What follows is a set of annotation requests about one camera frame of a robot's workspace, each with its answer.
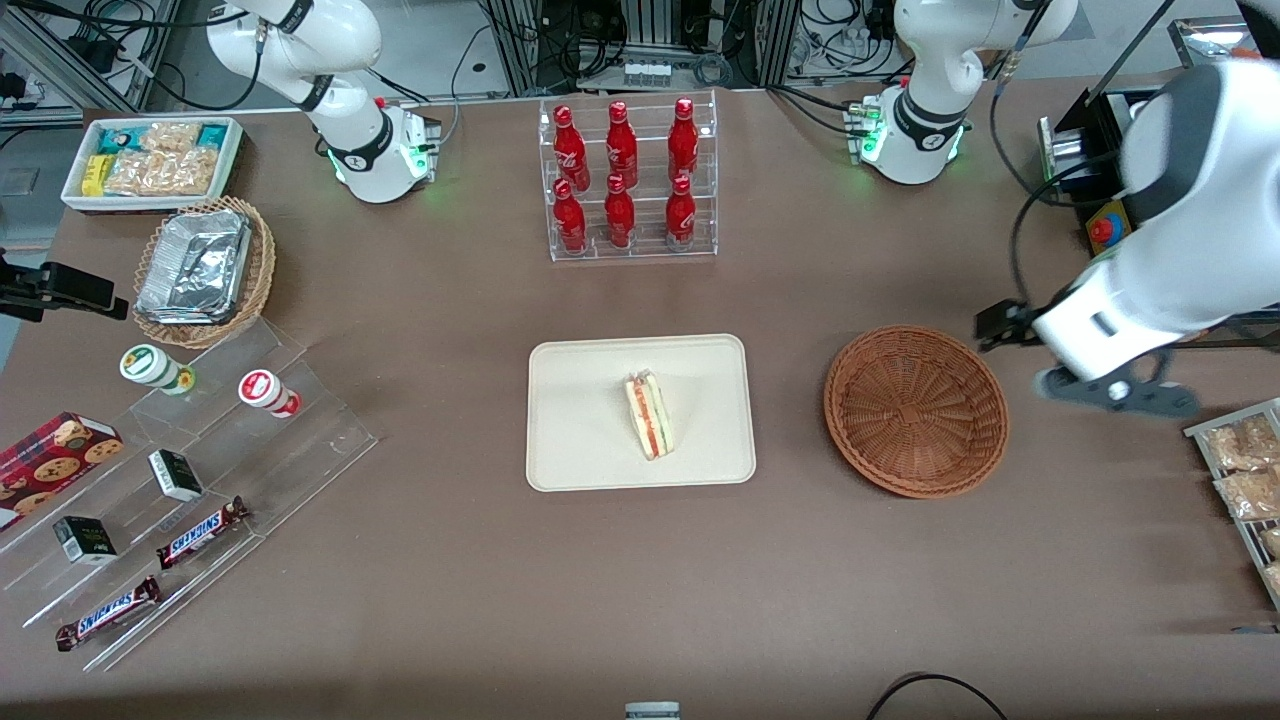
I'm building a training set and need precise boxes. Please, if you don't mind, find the green lid cup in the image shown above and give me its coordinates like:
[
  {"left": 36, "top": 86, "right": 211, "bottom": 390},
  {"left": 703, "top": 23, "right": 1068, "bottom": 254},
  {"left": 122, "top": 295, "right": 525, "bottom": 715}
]
[{"left": 119, "top": 344, "right": 197, "bottom": 397}]

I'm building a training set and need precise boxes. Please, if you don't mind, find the yellow emergency stop box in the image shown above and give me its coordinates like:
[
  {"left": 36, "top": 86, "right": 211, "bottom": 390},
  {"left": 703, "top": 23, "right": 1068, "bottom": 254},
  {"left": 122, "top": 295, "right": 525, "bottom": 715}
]
[{"left": 1087, "top": 198, "right": 1136, "bottom": 256}]

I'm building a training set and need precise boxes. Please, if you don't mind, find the beige plastic tray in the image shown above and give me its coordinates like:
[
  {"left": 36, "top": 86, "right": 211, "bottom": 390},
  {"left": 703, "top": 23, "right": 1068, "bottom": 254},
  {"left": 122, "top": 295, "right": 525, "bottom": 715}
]
[{"left": 526, "top": 333, "right": 757, "bottom": 493}]

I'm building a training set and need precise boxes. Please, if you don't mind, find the red lid cup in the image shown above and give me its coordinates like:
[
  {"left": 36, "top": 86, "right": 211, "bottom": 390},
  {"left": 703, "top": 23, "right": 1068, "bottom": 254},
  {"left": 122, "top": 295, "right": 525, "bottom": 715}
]
[{"left": 237, "top": 369, "right": 302, "bottom": 420}]

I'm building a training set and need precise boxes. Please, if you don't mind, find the round brown wicker basket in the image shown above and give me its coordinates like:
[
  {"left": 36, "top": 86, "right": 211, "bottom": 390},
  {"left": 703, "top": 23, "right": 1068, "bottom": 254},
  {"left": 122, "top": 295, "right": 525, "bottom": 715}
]
[{"left": 823, "top": 325, "right": 1010, "bottom": 500}]

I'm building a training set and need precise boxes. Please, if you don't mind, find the clear cracker bag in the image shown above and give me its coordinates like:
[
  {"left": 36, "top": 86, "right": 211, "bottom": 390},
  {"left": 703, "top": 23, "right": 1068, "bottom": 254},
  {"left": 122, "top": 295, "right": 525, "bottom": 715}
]
[
  {"left": 104, "top": 148, "right": 219, "bottom": 198},
  {"left": 140, "top": 121, "right": 203, "bottom": 156}
]

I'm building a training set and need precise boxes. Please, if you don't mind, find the grey metal shelf frame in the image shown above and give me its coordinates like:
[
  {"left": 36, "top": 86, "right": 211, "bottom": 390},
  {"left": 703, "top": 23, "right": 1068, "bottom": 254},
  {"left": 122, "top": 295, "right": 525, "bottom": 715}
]
[{"left": 0, "top": 0, "right": 183, "bottom": 127}]

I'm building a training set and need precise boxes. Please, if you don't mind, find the light tan wicker basket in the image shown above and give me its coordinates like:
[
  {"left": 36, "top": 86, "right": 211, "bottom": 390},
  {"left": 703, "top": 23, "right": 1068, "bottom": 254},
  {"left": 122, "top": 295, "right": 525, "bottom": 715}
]
[{"left": 132, "top": 196, "right": 277, "bottom": 350}]

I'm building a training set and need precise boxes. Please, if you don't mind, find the clear acrylic stepped display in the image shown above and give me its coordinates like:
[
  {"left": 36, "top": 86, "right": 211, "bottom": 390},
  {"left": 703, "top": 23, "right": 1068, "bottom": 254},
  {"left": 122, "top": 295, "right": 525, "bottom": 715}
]
[{"left": 0, "top": 318, "right": 380, "bottom": 674}]

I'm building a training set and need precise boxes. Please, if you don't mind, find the black looped cable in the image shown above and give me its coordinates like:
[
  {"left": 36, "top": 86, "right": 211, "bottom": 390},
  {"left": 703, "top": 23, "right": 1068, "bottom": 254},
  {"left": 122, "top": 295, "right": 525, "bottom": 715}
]
[{"left": 864, "top": 672, "right": 1012, "bottom": 720}]

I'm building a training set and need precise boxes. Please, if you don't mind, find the black control box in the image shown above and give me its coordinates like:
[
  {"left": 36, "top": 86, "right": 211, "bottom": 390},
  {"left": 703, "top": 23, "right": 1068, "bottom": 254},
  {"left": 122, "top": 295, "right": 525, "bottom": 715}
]
[{"left": 1039, "top": 85, "right": 1166, "bottom": 204}]

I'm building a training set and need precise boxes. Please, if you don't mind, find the red cola bottle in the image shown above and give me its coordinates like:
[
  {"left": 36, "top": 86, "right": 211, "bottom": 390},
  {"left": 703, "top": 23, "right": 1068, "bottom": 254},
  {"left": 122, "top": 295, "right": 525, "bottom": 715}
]
[
  {"left": 553, "top": 179, "right": 589, "bottom": 254},
  {"left": 553, "top": 104, "right": 591, "bottom": 191},
  {"left": 668, "top": 97, "right": 700, "bottom": 184},
  {"left": 605, "top": 100, "right": 639, "bottom": 189},
  {"left": 665, "top": 175, "right": 697, "bottom": 247},
  {"left": 604, "top": 174, "right": 637, "bottom": 249}
]

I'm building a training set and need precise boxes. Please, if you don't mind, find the small black box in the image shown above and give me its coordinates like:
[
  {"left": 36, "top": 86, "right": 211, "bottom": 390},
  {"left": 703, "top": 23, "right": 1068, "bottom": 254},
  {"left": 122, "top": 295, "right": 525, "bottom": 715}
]
[
  {"left": 53, "top": 516, "right": 119, "bottom": 567},
  {"left": 148, "top": 449, "right": 205, "bottom": 503}
]

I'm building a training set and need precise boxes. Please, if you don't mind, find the snickers chocolate bar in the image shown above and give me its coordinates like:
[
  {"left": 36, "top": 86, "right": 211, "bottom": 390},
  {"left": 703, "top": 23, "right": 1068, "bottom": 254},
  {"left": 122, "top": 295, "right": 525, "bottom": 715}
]
[
  {"left": 54, "top": 575, "right": 162, "bottom": 653},
  {"left": 156, "top": 496, "right": 252, "bottom": 571}
]

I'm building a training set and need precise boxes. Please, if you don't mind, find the triangle sandwich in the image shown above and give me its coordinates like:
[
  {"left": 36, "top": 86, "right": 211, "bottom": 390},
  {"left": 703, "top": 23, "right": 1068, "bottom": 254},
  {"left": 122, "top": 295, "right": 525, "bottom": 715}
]
[{"left": 624, "top": 368, "right": 676, "bottom": 462}]

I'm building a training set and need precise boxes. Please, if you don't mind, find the aluminium frame rack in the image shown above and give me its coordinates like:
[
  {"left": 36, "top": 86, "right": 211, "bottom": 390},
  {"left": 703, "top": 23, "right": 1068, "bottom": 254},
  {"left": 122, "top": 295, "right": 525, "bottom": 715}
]
[{"left": 478, "top": 0, "right": 833, "bottom": 97}]

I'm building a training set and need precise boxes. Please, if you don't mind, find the silver foil container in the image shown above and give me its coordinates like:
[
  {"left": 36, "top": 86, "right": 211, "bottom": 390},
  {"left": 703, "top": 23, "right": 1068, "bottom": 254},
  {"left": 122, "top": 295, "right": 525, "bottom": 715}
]
[{"left": 136, "top": 208, "right": 253, "bottom": 327}]

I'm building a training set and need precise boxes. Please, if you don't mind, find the white rectangular snack bin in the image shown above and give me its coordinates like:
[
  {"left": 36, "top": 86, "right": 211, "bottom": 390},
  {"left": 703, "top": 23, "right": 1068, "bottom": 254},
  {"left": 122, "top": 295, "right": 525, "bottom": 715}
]
[{"left": 61, "top": 116, "right": 245, "bottom": 215}]

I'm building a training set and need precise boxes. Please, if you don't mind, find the red cookie box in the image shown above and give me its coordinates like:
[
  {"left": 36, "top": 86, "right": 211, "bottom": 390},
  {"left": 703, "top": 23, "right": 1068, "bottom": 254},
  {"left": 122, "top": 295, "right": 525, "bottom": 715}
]
[{"left": 0, "top": 412, "right": 125, "bottom": 532}]

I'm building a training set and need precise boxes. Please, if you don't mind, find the clear acrylic bottle rack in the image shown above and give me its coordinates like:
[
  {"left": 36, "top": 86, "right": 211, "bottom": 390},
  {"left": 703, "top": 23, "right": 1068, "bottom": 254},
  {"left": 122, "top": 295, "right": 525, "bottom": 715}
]
[{"left": 539, "top": 89, "right": 720, "bottom": 264}]

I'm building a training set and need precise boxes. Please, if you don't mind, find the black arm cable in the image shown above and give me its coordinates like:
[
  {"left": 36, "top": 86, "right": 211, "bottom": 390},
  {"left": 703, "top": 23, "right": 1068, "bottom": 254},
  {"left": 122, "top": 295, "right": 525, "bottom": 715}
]
[{"left": 988, "top": 0, "right": 1126, "bottom": 316}]

